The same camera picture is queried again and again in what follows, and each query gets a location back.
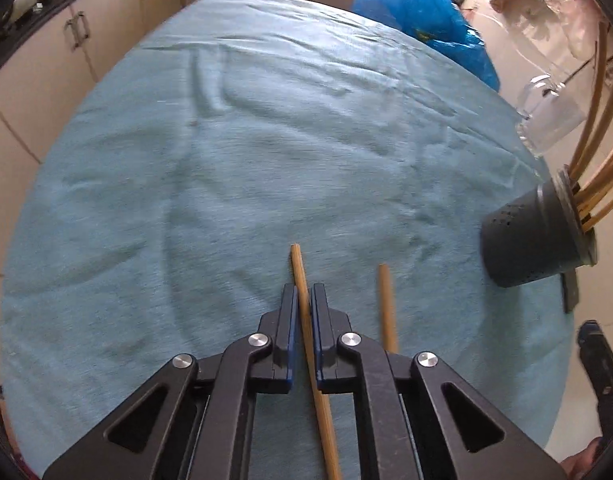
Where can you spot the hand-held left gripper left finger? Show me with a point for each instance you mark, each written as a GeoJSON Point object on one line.
{"type": "Point", "coordinates": [291, 340]}

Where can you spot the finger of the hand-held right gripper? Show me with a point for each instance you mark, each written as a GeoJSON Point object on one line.
{"type": "Point", "coordinates": [599, 355]}

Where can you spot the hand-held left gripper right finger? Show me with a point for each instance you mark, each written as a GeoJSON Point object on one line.
{"type": "Point", "coordinates": [317, 345]}

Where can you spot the tan wooden chopstick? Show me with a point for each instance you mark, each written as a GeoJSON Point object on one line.
{"type": "Point", "coordinates": [299, 270]}
{"type": "Point", "coordinates": [386, 305]}

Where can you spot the dark grey chopstick holder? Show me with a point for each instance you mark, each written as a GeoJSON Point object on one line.
{"type": "Point", "coordinates": [526, 235]}

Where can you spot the bunch of wooden chopsticks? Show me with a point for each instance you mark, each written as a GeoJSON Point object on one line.
{"type": "Point", "coordinates": [598, 60]}

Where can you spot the person's right hand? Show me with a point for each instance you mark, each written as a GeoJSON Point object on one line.
{"type": "Point", "coordinates": [581, 462]}

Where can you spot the dark grey flat object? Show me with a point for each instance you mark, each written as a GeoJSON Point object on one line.
{"type": "Point", "coordinates": [570, 292]}

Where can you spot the teal terry towel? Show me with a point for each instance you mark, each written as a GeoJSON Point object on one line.
{"type": "Point", "coordinates": [236, 160]}

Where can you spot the clear glass mug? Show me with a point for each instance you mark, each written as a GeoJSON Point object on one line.
{"type": "Point", "coordinates": [551, 120]}

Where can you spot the white and pink plastic bag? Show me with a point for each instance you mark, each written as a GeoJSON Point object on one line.
{"type": "Point", "coordinates": [576, 15]}

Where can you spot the blue plastic bag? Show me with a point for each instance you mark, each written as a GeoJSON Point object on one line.
{"type": "Point", "coordinates": [426, 10]}

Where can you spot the beige kitchen cabinet unit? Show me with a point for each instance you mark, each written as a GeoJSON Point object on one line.
{"type": "Point", "coordinates": [36, 75]}

